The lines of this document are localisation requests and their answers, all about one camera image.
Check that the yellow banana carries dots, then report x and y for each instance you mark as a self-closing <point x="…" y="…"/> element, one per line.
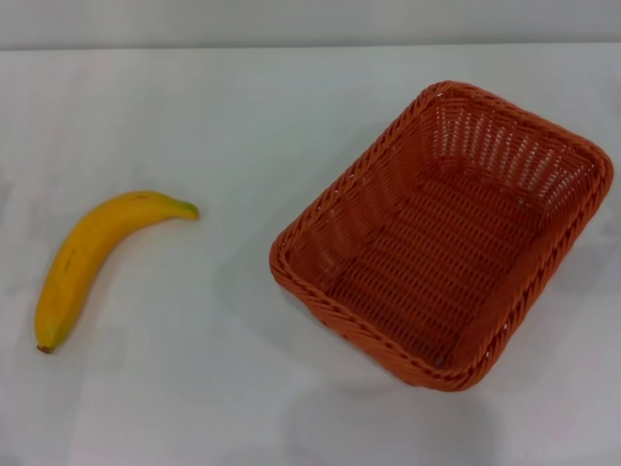
<point x="85" y="245"/>

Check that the orange woven rectangular basket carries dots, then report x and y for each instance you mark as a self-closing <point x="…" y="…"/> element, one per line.
<point x="436" y="252"/>

